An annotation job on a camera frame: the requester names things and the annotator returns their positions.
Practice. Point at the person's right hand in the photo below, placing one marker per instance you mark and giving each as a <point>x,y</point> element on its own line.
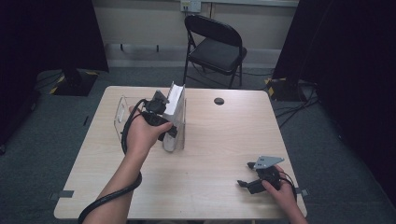
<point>281,194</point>

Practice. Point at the person's left hand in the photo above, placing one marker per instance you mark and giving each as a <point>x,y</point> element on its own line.
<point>141,135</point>

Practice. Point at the clear acrylic file organizer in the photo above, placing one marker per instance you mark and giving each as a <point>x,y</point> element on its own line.
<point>120,115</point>

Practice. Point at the black stand base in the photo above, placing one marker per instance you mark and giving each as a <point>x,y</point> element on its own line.
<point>283,90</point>
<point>74,84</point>

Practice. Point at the black folding chair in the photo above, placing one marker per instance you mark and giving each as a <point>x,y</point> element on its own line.
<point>218,53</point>

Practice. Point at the grey tape strip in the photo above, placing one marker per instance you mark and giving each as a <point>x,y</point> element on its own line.
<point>304,192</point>
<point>62,194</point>

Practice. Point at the white wall outlet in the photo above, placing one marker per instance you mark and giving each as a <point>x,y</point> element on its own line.
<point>190,5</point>

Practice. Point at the black curtain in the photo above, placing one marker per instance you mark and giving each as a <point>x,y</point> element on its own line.
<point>351,62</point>
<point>46,37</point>

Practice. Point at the white book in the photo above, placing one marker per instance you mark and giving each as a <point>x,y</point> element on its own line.
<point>176,105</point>

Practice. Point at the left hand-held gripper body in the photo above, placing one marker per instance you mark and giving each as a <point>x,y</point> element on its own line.
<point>155,109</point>

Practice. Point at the black table grommet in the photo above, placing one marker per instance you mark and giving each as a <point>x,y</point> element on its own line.
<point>219,101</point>

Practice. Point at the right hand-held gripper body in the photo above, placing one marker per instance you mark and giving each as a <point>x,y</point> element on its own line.
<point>269,174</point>

